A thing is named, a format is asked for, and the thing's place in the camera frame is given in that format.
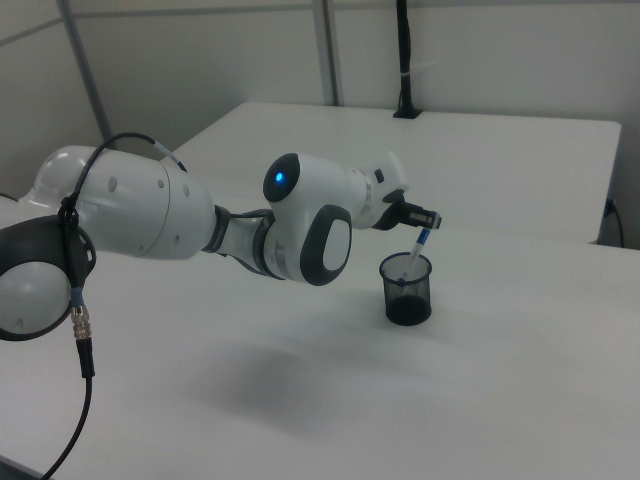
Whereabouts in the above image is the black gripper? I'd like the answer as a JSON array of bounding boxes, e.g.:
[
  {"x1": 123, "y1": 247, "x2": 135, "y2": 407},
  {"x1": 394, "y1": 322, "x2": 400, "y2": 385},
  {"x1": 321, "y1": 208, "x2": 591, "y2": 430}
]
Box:
[{"x1": 372, "y1": 190, "x2": 445, "y2": 232}]

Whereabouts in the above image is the white marker with blue cap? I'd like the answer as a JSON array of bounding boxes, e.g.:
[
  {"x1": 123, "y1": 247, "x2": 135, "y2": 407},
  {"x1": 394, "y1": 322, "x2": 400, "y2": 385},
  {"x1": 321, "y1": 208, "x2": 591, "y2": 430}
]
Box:
[{"x1": 398, "y1": 227, "x2": 433, "y2": 287}]

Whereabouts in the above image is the black mesh pen cup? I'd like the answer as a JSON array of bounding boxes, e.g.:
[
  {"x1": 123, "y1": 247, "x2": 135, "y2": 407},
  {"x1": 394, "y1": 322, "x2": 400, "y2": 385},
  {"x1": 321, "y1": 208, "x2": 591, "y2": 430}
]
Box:
[{"x1": 378, "y1": 252, "x2": 434, "y2": 327}]

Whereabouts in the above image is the black camera pole with base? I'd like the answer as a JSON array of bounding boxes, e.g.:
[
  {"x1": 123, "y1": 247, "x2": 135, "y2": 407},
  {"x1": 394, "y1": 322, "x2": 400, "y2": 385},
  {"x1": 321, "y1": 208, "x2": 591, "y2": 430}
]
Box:
[{"x1": 392, "y1": 0, "x2": 424, "y2": 120}]

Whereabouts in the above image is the black wall cable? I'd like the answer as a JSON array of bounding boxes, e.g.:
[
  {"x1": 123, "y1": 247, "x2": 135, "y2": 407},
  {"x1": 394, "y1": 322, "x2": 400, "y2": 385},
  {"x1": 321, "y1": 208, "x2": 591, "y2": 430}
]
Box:
[{"x1": 604, "y1": 198, "x2": 627, "y2": 247}]

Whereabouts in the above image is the aluminium partition post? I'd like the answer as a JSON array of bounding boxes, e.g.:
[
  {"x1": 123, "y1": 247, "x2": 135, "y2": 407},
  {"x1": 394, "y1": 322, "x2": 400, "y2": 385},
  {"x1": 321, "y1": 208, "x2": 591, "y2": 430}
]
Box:
[
  {"x1": 58, "y1": 0, "x2": 114, "y2": 145},
  {"x1": 311, "y1": 0, "x2": 347, "y2": 107}
]

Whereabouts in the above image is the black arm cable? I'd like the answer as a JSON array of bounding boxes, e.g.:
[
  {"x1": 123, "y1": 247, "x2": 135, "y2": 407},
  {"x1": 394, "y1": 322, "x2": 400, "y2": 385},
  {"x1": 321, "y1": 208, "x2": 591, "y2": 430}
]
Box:
[{"x1": 40, "y1": 131, "x2": 190, "y2": 480}]

